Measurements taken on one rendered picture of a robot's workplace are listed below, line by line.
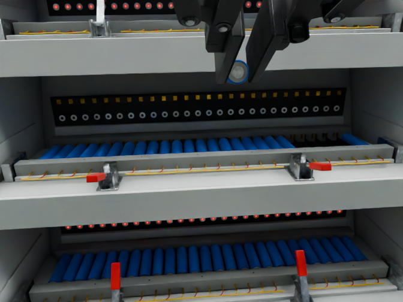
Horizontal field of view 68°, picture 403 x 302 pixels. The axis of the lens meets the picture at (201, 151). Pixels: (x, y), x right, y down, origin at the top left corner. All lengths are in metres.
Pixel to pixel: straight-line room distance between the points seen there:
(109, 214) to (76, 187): 0.06
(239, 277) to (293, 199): 0.16
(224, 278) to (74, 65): 0.38
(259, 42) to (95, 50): 0.26
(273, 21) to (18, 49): 0.35
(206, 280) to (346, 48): 0.39
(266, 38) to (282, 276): 0.41
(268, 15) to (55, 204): 0.34
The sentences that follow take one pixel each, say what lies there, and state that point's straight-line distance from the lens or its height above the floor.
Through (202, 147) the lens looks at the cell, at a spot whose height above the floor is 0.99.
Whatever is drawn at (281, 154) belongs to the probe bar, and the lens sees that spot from 0.46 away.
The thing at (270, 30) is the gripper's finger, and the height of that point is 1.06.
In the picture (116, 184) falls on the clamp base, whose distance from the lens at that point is 0.43.
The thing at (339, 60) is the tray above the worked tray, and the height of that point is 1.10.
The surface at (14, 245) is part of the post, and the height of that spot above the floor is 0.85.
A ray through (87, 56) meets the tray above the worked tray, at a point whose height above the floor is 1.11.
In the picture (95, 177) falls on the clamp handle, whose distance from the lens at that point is 0.35.
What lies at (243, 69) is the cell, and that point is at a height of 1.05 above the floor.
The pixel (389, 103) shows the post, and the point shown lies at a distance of 0.59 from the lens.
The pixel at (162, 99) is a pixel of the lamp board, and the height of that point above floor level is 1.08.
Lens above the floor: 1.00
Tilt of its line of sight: 2 degrees down
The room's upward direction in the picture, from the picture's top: 2 degrees counter-clockwise
